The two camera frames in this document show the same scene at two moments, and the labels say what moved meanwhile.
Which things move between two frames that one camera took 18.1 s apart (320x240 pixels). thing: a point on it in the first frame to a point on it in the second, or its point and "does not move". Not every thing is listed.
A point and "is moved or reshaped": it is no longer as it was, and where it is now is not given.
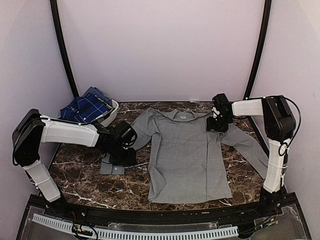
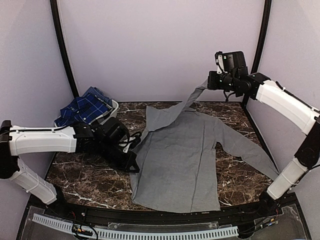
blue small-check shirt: [96, 91] does not move
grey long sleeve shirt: [189, 161] is moved or reshaped
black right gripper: [210, 125] to [212, 84]
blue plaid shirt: [85, 109] does not move
